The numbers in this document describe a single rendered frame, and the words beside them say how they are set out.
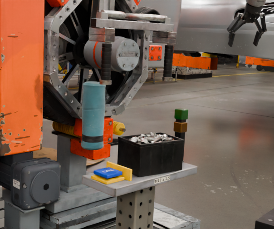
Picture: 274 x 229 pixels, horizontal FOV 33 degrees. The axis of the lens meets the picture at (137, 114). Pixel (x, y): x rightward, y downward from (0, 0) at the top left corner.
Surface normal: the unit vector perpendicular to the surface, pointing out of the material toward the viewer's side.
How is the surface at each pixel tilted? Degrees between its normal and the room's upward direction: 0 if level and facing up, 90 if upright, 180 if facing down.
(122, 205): 90
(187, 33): 105
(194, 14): 87
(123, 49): 90
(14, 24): 90
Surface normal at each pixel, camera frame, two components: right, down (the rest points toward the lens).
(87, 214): 0.71, 0.15
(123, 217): -0.70, 0.09
